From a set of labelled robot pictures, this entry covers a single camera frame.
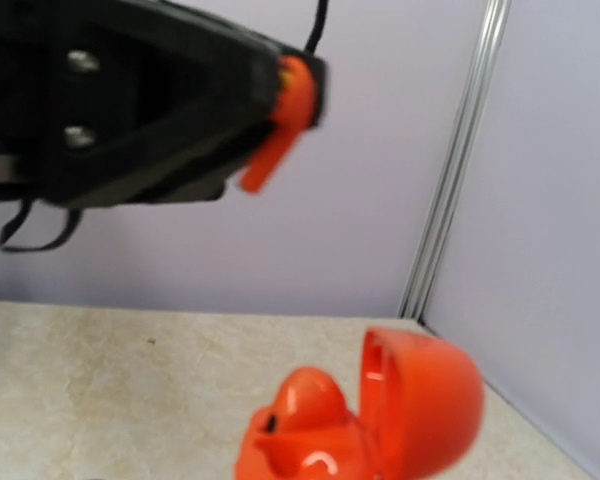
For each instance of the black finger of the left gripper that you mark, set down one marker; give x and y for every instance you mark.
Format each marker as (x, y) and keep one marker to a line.
(164, 37)
(146, 138)

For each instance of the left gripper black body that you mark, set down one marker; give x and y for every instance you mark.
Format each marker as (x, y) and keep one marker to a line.
(10, 125)

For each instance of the left aluminium corner post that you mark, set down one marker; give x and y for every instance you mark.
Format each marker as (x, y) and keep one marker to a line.
(446, 195)

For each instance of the red earbud charging case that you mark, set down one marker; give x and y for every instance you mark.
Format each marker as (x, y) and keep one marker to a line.
(421, 406)

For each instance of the red earbud with gold tip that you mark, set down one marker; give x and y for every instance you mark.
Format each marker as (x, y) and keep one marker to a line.
(291, 117)

